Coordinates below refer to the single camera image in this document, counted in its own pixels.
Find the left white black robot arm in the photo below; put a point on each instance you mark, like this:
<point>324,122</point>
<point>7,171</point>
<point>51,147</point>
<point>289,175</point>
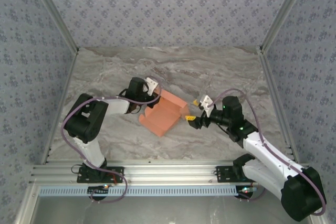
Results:
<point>86,119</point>

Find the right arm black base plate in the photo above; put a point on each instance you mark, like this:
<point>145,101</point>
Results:
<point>223,174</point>

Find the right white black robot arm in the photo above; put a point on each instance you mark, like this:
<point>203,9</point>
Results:
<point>267,155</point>

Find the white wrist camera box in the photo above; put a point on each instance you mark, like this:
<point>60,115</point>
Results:
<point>206,103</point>
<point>151,85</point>

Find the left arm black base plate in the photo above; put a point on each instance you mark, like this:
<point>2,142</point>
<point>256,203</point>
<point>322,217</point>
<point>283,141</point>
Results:
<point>115,179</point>

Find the aluminium table side rail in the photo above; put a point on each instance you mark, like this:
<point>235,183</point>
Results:
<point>273,90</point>
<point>63,103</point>

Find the grey metal lower shelf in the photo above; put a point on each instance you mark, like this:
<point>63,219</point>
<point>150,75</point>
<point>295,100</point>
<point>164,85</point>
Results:
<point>168,211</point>

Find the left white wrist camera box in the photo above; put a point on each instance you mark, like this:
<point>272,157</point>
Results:
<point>151,85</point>

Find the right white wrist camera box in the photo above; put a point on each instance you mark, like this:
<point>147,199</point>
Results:
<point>206,103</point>

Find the aluminium mounting rail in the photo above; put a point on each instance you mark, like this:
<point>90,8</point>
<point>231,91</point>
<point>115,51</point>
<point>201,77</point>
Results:
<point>168,171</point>

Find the orange paper box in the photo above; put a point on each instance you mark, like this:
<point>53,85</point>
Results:
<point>162,119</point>

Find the black controller board with LED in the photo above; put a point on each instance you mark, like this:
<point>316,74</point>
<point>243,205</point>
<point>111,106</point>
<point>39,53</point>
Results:
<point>246,191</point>
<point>98,190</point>

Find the aluminium frame post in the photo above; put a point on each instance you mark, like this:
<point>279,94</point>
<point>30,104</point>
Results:
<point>286,11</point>
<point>52,11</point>

